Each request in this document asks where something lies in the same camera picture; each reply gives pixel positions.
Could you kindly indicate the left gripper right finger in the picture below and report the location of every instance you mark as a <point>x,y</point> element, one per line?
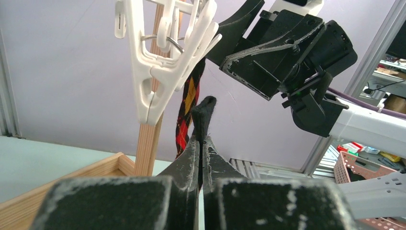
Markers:
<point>219,180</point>

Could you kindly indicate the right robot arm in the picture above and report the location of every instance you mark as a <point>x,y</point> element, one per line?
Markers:
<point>318,109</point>

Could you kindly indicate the white plastic clip hanger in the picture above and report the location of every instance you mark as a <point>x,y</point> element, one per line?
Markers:
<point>162,62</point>

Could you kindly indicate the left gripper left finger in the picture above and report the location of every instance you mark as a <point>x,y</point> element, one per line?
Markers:
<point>179,205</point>

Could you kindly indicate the red black argyle sock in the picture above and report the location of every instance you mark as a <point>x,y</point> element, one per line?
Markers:
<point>191,91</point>

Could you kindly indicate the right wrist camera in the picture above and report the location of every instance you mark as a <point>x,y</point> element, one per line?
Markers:
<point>301,7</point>

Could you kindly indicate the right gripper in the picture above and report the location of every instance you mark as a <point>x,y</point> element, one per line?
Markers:
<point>284,50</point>

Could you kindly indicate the pink perforated basket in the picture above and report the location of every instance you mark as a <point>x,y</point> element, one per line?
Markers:
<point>376,194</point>

